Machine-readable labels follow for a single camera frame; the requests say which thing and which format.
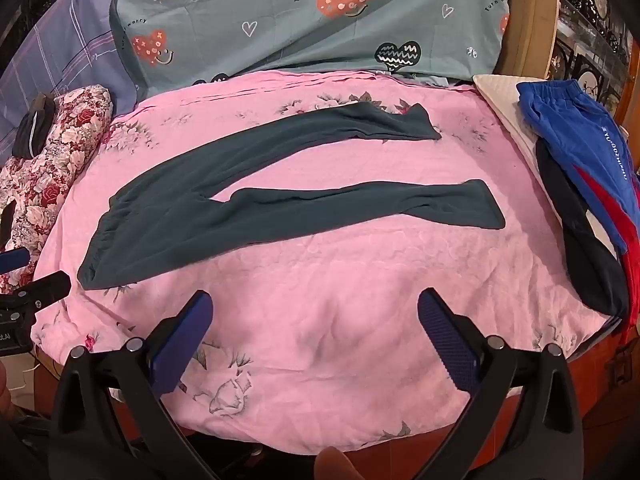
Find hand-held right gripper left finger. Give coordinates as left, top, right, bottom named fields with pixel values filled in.
left=47, top=289, right=216, bottom=480

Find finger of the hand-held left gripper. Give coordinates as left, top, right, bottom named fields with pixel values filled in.
left=0, top=247, right=32, bottom=274
left=0, top=271, right=72, bottom=312

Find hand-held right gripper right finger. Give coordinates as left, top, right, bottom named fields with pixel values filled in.
left=416, top=287, right=586, bottom=480

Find dark green pants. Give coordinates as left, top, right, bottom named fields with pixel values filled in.
left=77, top=101, right=506, bottom=291

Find pink floral blanket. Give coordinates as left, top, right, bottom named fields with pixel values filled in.
left=30, top=71, right=608, bottom=453

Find red floral quilt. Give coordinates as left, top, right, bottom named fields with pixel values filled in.
left=0, top=85, right=113, bottom=296

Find black cloth with white trim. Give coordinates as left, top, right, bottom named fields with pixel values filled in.
left=12, top=94, right=56, bottom=158

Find black garment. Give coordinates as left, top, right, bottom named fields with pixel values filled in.
left=535, top=139, right=630, bottom=318

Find purple plaid pillow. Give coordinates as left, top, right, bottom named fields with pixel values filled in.
left=0, top=0, right=138, bottom=146

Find blue and red garment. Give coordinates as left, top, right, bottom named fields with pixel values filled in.
left=516, top=80, right=640, bottom=346

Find white ribbed cushion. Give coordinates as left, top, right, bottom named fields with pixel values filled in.
left=472, top=74, right=626, bottom=256

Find wooden headboard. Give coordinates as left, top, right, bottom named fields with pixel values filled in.
left=492, top=0, right=561, bottom=81

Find teal heart-print pillow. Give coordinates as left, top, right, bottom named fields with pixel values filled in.
left=107, top=0, right=511, bottom=88

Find ornate black display shelf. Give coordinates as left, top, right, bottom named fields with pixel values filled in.
left=555, top=0, right=637, bottom=126

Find reddish brown bed frame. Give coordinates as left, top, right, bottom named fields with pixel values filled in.
left=107, top=327, right=640, bottom=480

